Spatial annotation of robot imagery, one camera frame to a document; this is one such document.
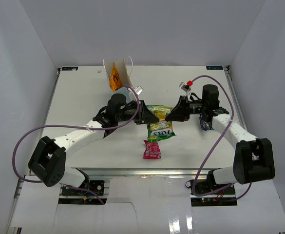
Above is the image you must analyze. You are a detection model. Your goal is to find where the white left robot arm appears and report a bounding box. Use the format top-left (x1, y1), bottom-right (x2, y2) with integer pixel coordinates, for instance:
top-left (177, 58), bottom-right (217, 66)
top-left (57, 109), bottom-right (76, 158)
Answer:
top-left (28, 94), bottom-right (159, 195)

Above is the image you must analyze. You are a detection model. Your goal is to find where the green yellow Fox's candy bag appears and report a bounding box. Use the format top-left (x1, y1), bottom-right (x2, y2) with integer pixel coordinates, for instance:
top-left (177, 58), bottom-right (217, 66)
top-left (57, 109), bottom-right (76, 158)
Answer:
top-left (147, 105), bottom-right (176, 143)

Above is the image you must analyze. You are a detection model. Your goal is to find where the blue snack bag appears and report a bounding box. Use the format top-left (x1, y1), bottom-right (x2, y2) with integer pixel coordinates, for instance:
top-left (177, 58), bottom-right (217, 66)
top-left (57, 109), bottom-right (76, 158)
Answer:
top-left (199, 114), bottom-right (213, 131)

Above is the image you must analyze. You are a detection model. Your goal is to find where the blue label right corner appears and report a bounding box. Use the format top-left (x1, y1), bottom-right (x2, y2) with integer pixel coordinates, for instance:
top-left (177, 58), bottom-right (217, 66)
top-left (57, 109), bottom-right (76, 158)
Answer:
top-left (206, 66), bottom-right (223, 70)

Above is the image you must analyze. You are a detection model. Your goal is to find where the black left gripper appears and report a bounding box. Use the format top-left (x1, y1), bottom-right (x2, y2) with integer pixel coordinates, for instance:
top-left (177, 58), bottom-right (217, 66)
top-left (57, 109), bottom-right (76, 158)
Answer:
top-left (115, 100), bottom-right (159, 124)

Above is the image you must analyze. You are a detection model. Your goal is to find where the aluminium front frame rail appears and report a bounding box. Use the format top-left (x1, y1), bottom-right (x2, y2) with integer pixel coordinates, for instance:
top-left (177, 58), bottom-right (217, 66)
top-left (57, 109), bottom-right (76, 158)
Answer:
top-left (29, 167), bottom-right (265, 178)

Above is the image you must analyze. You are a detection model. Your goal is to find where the red pink candy packet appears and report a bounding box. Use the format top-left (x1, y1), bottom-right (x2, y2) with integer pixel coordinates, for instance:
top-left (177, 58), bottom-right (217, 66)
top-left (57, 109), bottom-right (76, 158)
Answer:
top-left (143, 140), bottom-right (161, 160)

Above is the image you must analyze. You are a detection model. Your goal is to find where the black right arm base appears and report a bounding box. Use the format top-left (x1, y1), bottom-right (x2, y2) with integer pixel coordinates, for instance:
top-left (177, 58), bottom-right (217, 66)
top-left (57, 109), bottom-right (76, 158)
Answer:
top-left (185, 179), bottom-right (237, 207)

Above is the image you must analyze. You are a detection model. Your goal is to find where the blue label corner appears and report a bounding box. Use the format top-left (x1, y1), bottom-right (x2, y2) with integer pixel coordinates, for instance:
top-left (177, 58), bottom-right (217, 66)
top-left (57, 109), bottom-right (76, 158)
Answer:
top-left (206, 66), bottom-right (223, 70)
top-left (61, 66), bottom-right (78, 71)

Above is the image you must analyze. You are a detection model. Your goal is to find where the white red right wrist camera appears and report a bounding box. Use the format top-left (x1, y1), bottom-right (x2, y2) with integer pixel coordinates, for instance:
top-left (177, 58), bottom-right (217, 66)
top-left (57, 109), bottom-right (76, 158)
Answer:
top-left (179, 80), bottom-right (193, 97)

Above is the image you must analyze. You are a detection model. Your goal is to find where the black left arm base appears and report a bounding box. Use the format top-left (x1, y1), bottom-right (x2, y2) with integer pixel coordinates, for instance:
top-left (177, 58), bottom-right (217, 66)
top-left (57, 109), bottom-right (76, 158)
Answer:
top-left (59, 180), bottom-right (107, 205)

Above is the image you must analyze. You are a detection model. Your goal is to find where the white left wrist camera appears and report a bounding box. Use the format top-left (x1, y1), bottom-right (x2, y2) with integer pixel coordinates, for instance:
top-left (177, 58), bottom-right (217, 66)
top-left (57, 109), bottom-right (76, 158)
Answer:
top-left (134, 86), bottom-right (143, 95)

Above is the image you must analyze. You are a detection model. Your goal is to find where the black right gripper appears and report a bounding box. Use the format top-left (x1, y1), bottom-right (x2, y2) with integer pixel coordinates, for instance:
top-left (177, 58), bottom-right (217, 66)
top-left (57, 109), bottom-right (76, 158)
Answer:
top-left (166, 96), bottom-right (208, 122)

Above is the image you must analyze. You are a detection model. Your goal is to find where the blue label left corner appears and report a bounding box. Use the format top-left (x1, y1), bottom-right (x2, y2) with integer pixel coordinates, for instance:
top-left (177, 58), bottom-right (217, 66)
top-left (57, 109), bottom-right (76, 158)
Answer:
top-left (61, 66), bottom-right (78, 71)

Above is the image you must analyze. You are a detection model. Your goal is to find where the orange Kettle chips bag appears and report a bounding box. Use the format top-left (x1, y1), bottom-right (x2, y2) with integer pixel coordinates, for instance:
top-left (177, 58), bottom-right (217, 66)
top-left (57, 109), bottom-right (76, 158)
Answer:
top-left (109, 63), bottom-right (123, 92)

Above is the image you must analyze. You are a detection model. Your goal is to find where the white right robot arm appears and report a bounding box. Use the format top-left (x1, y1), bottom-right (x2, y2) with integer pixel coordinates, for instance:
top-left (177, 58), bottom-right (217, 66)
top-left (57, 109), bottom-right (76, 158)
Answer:
top-left (166, 84), bottom-right (275, 196)

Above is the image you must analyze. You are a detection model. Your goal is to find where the light blue paper bag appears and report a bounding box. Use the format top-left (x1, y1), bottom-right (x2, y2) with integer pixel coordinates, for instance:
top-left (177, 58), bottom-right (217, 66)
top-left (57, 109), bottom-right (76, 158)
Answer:
top-left (103, 56), bottom-right (133, 99)

